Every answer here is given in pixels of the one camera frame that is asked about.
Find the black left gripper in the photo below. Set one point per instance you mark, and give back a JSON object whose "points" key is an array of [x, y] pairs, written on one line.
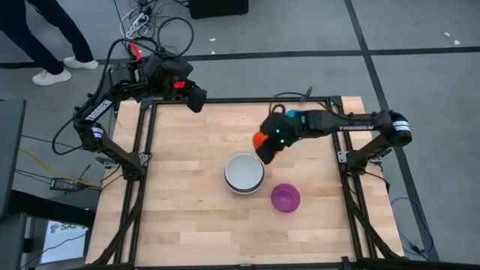
{"points": [[168, 77]]}

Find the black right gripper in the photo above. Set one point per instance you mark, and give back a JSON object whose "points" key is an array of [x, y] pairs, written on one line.
{"points": [[279, 131]]}

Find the small red-orange bowl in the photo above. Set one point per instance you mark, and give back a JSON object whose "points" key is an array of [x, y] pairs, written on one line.
{"points": [[258, 139]]}

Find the large white bowl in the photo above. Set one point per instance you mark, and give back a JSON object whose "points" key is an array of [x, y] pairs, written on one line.
{"points": [[243, 170]]}

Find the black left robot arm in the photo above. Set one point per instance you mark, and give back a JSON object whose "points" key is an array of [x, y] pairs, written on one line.
{"points": [[98, 110]]}

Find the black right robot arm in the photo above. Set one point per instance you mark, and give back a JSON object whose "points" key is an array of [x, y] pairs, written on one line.
{"points": [[356, 122]]}

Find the black low shelf board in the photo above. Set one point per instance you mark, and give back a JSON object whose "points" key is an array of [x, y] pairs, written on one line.
{"points": [[48, 206]]}

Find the small teal bowl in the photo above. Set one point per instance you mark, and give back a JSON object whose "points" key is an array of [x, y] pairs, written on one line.
{"points": [[292, 112]]}

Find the black hub with green light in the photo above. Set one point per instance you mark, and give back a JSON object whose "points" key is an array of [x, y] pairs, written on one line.
{"points": [[116, 111]]}

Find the white power strip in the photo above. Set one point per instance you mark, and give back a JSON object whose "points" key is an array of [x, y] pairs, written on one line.
{"points": [[137, 20]]}

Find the small purple bowl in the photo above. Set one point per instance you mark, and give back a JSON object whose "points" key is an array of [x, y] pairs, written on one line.
{"points": [[285, 197]]}

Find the black box on floor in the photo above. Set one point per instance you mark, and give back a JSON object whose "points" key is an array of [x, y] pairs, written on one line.
{"points": [[218, 8]]}

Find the person's white shoe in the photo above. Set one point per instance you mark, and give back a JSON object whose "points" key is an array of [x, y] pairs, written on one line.
{"points": [[50, 77], [80, 62]]}

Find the black power adapter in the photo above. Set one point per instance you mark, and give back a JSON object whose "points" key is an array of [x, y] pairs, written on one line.
{"points": [[64, 184]]}

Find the person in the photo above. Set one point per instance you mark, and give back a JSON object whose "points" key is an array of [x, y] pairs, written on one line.
{"points": [[22, 33]]}

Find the dark grey cabinet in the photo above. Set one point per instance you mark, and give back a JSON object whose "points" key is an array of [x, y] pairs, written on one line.
{"points": [[9, 150]]}

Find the white printed paper sign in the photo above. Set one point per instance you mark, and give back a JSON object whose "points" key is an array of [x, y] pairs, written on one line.
{"points": [[63, 242]]}

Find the black aluminium table frame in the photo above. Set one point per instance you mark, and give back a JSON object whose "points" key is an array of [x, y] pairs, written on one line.
{"points": [[243, 100]]}

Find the black frame clamp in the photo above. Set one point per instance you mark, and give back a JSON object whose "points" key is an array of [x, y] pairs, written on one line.
{"points": [[307, 93]]}

